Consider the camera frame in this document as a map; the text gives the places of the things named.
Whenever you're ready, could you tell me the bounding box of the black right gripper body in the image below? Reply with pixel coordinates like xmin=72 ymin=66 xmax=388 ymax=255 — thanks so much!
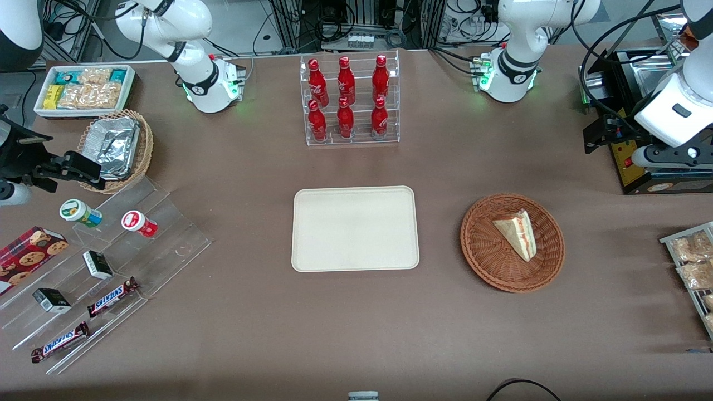
xmin=0 ymin=106 xmax=55 ymax=183

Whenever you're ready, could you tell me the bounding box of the triangular sandwich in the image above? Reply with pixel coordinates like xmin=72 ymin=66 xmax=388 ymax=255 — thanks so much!
xmin=492 ymin=209 xmax=537 ymax=262

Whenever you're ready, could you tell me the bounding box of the light oval wicker basket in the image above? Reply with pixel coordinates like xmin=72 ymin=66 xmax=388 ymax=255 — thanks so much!
xmin=77 ymin=109 xmax=154 ymax=194

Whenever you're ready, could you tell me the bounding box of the beige plastic tray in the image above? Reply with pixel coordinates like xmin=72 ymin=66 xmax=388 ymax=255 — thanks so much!
xmin=291 ymin=185 xmax=420 ymax=273

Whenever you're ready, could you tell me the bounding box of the brown round wicker basket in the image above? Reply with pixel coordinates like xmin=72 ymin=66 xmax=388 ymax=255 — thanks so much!
xmin=460 ymin=193 xmax=565 ymax=294

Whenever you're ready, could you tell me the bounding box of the tray of wrapped snacks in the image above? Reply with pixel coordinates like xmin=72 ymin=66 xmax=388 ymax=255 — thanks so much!
xmin=660 ymin=222 xmax=713 ymax=340

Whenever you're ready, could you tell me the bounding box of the aluminium foil container stack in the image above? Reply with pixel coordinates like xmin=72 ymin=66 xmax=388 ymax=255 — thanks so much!
xmin=82 ymin=117 xmax=141 ymax=182

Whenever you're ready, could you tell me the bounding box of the green lid cup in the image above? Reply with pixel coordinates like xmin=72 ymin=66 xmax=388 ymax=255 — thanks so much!
xmin=60 ymin=199 xmax=103 ymax=228

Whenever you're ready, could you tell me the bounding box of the large clear cracker bag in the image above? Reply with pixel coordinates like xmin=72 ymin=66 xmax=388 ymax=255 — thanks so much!
xmin=57 ymin=82 xmax=124 ymax=110

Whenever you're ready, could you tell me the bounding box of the red lid cup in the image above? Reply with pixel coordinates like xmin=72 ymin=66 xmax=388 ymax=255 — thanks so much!
xmin=121 ymin=210 xmax=158 ymax=238

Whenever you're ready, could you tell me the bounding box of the red chocolate cookie box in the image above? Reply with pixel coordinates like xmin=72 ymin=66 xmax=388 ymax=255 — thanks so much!
xmin=0 ymin=226 xmax=69 ymax=296

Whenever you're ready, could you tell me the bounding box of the white rectangular snack bin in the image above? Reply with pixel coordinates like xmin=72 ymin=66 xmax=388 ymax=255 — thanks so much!
xmin=33 ymin=65 xmax=136 ymax=119

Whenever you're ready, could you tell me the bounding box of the small clear cracker bag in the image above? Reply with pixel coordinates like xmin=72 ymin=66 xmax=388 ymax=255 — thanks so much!
xmin=78 ymin=67 xmax=114 ymax=85

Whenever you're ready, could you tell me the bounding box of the small black box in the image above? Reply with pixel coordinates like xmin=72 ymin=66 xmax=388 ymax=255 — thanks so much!
xmin=32 ymin=287 xmax=72 ymax=314
xmin=82 ymin=250 xmax=114 ymax=280

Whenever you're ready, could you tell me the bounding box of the clear acrylic stepped display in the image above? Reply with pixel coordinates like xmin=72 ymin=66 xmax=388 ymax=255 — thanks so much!
xmin=0 ymin=176 xmax=213 ymax=375

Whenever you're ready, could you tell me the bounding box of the Snickers chocolate bar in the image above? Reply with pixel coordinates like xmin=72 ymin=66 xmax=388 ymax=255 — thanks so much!
xmin=31 ymin=321 xmax=90 ymax=364
xmin=87 ymin=277 xmax=140 ymax=319

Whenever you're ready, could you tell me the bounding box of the red soda bottle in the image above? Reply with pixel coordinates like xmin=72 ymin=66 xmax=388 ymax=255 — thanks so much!
xmin=307 ymin=99 xmax=328 ymax=142
xmin=336 ymin=97 xmax=355 ymax=139
xmin=372 ymin=54 xmax=390 ymax=104
xmin=338 ymin=56 xmax=356 ymax=105
xmin=307 ymin=58 xmax=330 ymax=107
xmin=370 ymin=97 xmax=389 ymax=138

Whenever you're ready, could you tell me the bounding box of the clear acrylic bottle rack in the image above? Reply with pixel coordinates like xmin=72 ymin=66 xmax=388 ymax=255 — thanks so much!
xmin=300 ymin=49 xmax=401 ymax=147

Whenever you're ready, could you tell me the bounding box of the black food warmer machine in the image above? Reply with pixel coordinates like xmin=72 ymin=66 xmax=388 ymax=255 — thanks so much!
xmin=579 ymin=11 xmax=713 ymax=195

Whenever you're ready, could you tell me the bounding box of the steel warmer pan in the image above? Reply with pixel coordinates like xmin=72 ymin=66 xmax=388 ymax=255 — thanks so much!
xmin=629 ymin=53 xmax=683 ymax=98

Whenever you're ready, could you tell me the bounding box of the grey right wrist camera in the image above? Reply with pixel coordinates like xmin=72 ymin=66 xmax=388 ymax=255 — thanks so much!
xmin=0 ymin=182 xmax=32 ymax=207

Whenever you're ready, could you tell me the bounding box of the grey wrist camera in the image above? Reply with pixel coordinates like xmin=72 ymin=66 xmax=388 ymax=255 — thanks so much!
xmin=632 ymin=143 xmax=713 ymax=169
xmin=0 ymin=182 xmax=32 ymax=207

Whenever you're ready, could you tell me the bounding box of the aluminium equipment frame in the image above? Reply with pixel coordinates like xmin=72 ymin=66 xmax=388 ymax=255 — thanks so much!
xmin=267 ymin=0 xmax=446 ymax=52

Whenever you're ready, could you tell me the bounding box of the black cable loop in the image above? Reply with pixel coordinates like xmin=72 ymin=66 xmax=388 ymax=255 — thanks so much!
xmin=486 ymin=378 xmax=563 ymax=401

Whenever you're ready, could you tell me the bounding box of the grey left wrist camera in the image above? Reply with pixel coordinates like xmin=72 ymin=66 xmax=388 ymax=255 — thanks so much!
xmin=632 ymin=143 xmax=713 ymax=169

